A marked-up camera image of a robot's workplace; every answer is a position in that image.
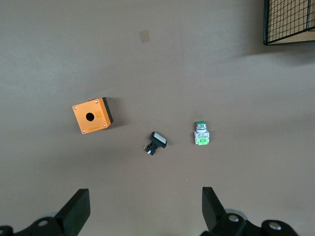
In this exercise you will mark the black rectangular white-faced button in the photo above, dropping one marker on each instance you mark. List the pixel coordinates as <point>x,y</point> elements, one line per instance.
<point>158,140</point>

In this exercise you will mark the orange button enclosure box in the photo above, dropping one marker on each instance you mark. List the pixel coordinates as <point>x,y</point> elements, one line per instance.
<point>89,118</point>

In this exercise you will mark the green push button switch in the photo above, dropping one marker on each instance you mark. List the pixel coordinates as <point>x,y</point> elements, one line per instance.
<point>201,135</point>

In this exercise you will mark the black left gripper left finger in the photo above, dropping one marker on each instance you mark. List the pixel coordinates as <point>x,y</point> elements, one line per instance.
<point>73,214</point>

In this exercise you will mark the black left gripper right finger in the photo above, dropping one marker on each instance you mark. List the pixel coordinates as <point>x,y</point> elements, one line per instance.
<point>212,214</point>

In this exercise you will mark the clear tape patch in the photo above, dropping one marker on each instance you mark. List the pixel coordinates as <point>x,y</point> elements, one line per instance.
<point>144,36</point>

